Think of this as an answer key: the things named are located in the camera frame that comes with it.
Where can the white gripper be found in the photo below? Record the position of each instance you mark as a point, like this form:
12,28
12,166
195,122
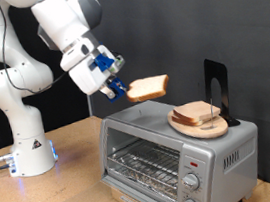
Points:
84,76

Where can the thick white bread slice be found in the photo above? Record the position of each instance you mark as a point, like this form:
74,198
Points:
146,87

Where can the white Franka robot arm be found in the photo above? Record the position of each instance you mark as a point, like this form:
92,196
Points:
21,130

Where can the red oven indicator light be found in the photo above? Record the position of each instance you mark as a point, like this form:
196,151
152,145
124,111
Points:
194,164

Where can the silver toaster oven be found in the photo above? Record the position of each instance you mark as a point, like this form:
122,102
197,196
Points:
228,141

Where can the vertical metal pole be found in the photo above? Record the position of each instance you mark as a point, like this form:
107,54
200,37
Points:
90,107

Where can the thin bread slice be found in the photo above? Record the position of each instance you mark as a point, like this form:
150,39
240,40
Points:
193,111
183,122

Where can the round wooden board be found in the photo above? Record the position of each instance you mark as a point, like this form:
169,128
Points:
196,132

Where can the thin metal pin on board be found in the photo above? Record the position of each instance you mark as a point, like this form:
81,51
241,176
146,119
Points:
212,117

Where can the black metal bookend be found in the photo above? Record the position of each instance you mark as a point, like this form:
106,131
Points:
220,72

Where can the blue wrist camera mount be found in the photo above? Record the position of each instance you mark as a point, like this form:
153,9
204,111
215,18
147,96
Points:
104,62

